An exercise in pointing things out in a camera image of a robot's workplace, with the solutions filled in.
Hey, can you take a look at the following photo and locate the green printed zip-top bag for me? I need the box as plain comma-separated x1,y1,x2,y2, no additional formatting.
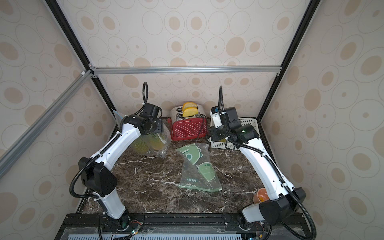
176,143,222,192

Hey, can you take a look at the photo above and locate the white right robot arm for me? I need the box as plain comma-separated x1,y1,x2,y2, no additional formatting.
209,88,317,240

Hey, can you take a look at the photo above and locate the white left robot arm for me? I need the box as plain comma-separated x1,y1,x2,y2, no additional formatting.
69,83,164,230

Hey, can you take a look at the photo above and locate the red polka-dot toaster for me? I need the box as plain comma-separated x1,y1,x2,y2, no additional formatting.
168,104,208,141

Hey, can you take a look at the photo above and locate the yellow toast slice front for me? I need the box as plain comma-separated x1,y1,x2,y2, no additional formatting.
183,107,199,118

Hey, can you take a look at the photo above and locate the yellow toast slice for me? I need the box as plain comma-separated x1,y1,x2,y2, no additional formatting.
183,107,199,118
182,102,198,111

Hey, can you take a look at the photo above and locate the yellow toast slice rear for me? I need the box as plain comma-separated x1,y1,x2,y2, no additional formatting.
182,102,198,111

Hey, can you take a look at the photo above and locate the white perforated plastic basket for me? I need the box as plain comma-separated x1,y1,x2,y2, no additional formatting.
209,118,260,149

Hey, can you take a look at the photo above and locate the orange plastic cup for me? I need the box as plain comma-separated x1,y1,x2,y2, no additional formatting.
253,188,270,204

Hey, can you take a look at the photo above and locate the black toaster power cable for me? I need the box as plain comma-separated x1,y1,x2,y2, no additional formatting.
197,113,211,142

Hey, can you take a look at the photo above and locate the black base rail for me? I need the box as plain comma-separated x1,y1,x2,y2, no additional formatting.
55,213,295,240

